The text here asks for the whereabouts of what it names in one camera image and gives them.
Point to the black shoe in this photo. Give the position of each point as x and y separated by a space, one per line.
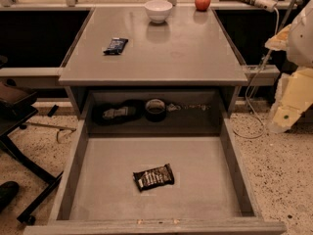
8 191

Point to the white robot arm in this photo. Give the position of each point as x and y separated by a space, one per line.
300 39

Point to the white ceramic bowl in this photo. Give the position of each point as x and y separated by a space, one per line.
158 10

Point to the chocolate rxbar dark wrapper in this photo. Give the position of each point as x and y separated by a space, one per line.
154 177

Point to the grey open drawer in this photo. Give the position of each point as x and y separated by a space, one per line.
159 162

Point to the grey counter cabinet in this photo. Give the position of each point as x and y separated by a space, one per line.
189 49

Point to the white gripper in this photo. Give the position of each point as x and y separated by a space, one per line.
301 39

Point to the red apple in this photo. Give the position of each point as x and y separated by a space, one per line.
202 5

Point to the dark cloth bundle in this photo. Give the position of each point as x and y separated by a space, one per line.
113 114

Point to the blue snack bar wrapper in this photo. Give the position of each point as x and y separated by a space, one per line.
116 46

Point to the tape roll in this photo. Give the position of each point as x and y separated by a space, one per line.
155 110

